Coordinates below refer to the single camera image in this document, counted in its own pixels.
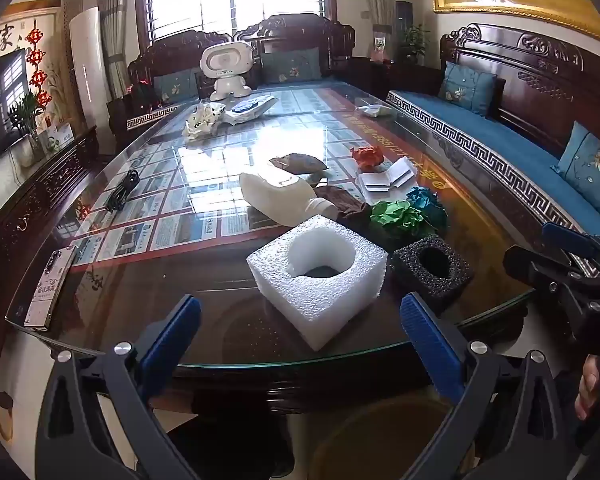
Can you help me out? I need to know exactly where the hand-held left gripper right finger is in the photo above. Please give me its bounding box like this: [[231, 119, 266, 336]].
[[399, 292, 576, 480]]

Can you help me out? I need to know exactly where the orange paper ball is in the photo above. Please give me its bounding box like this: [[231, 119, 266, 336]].
[[350, 146, 386, 170]]

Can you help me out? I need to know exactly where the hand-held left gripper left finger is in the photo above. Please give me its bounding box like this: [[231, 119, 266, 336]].
[[36, 294, 202, 480]]

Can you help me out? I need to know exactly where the black cable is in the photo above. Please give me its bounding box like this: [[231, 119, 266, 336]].
[[105, 169, 141, 212]]

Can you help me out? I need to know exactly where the teal paper ball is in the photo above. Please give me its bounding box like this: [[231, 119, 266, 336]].
[[406, 186, 449, 231]]

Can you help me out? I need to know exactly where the carved wooden sofa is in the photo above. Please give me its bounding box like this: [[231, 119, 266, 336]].
[[386, 22, 600, 281], [107, 14, 356, 146]]

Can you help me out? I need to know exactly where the green plant in vase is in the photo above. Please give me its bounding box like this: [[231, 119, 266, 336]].
[[7, 91, 48, 166]]

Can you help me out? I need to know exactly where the red knot decoration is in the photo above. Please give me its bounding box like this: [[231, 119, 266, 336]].
[[26, 27, 52, 108]]

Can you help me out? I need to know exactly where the white and blue wipes packet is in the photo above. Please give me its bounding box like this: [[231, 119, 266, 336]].
[[223, 92, 279, 125]]

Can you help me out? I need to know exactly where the black television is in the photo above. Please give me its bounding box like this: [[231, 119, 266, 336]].
[[0, 49, 31, 176]]

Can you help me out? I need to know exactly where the black bag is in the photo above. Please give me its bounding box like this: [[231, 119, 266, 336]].
[[129, 82, 157, 111]]

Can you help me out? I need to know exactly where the dark wooden television cabinet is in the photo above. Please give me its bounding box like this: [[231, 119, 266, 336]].
[[0, 125, 101, 411]]

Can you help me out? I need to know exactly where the snack packet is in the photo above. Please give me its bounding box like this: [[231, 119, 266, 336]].
[[269, 152, 328, 175]]

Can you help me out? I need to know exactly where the white tower air conditioner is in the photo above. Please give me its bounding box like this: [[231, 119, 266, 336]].
[[69, 7, 112, 133]]

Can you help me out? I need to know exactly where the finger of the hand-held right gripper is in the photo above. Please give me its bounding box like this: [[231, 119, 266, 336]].
[[541, 222, 600, 267], [503, 245, 588, 302]]

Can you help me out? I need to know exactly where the white plastic bottle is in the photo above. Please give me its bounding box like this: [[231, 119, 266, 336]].
[[239, 172, 340, 227]]

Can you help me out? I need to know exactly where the potted green plant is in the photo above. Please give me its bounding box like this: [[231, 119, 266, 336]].
[[400, 24, 431, 66]]

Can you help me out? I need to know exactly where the white printed plastic bag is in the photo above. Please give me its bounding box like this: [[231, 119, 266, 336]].
[[182, 102, 227, 138]]

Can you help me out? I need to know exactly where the white flat box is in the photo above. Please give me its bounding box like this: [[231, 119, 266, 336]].
[[24, 246, 78, 332]]

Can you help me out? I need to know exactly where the white paper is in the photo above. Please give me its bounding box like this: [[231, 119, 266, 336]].
[[356, 156, 417, 195]]

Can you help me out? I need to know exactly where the person's right hand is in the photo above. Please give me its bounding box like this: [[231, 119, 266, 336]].
[[575, 354, 600, 422]]

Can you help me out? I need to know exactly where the brown trash bin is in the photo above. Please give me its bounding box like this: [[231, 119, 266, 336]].
[[307, 395, 461, 480]]

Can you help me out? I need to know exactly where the dark floor-standing tower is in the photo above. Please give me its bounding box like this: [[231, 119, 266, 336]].
[[394, 1, 413, 61]]

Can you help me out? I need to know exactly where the black foam block with hole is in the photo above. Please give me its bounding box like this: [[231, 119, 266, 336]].
[[391, 233, 475, 311]]

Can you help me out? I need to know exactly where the green paper ball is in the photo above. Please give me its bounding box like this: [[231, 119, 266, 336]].
[[370, 200, 427, 239]]

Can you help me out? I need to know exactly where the blue patterned seat pad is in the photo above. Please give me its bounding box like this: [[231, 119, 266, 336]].
[[386, 90, 600, 251]]

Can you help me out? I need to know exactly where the white foam block with hole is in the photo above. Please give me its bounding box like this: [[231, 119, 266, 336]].
[[246, 214, 388, 352]]

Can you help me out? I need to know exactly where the framed calligraphy picture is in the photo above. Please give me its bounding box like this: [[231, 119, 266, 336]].
[[0, 0, 63, 66]]

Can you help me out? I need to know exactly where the dark wooden side table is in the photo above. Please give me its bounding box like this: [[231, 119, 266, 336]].
[[350, 57, 443, 101]]

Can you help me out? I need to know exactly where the printed poster under glass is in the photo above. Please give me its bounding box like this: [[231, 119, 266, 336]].
[[72, 85, 461, 266]]

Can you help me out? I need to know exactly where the brown bag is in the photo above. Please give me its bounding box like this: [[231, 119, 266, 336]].
[[314, 185, 373, 221]]

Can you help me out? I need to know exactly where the white tissue box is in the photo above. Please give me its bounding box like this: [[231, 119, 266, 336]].
[[42, 121, 76, 153]]

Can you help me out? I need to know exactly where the white robot toy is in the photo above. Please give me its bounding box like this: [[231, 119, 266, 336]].
[[200, 42, 254, 102]]

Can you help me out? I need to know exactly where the teal embroidered cushion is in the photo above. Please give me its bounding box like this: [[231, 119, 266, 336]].
[[260, 47, 323, 85], [152, 69, 201, 103], [438, 61, 497, 117], [550, 121, 600, 221]]

